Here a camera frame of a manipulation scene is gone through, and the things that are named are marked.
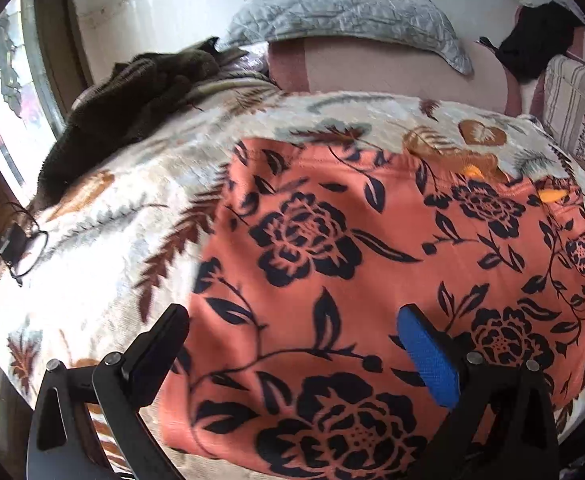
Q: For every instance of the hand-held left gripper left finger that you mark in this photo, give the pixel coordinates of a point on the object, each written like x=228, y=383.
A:
x=157, y=340

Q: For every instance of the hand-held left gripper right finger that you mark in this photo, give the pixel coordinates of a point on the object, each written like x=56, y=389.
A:
x=425, y=355

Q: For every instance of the orange floral print garment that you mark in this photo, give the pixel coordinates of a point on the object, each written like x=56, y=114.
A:
x=372, y=235

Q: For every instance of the cream leaf print blanket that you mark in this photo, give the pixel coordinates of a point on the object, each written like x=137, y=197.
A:
x=137, y=200

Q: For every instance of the dark brown knit cloth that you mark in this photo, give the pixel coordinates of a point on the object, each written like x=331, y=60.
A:
x=122, y=105

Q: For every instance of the striped cloth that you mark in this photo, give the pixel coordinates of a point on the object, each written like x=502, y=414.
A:
x=232, y=85

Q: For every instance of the pink bed sheet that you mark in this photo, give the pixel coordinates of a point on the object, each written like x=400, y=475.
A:
x=387, y=70

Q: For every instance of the striped patterned cushion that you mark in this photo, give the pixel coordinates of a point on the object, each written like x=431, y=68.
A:
x=582, y=105

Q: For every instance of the window with patterned glass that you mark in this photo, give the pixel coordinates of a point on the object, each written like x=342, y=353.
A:
x=7, y=85

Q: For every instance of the black cloth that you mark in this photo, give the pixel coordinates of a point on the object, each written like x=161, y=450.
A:
x=537, y=40

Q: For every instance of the grey quilted pillow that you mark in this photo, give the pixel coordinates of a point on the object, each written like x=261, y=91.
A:
x=347, y=15

